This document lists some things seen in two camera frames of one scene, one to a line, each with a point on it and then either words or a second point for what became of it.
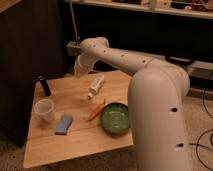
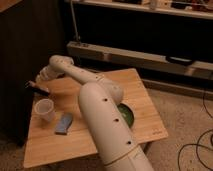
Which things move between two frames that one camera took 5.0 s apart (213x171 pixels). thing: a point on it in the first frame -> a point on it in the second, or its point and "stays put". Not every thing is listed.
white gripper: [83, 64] -> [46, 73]
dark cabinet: [33, 45] stays put
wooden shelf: [188, 8] stays put
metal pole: [73, 20] stays put
